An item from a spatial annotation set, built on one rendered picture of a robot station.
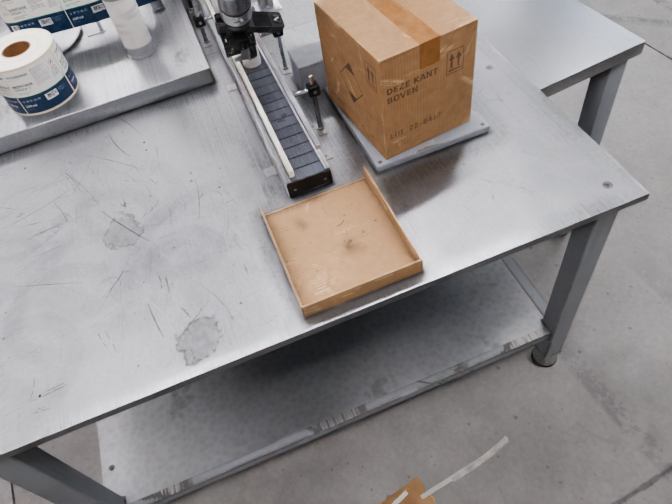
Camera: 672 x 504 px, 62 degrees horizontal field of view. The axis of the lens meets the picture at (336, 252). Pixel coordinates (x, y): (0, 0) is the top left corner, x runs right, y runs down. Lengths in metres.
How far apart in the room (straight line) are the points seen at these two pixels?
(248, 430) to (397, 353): 0.50
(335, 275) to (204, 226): 0.35
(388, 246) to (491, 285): 0.75
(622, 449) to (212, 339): 1.30
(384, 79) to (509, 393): 1.15
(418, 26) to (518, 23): 0.61
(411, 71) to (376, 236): 0.35
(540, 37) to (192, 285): 1.17
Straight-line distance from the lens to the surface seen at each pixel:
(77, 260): 1.41
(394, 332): 1.78
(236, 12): 1.37
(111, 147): 1.66
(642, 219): 2.46
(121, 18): 1.80
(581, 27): 1.83
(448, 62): 1.29
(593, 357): 2.07
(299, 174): 1.30
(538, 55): 1.70
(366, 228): 1.23
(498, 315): 1.82
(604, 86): 1.83
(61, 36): 2.11
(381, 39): 1.24
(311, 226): 1.25
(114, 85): 1.79
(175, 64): 1.78
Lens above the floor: 1.78
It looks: 52 degrees down
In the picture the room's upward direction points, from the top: 12 degrees counter-clockwise
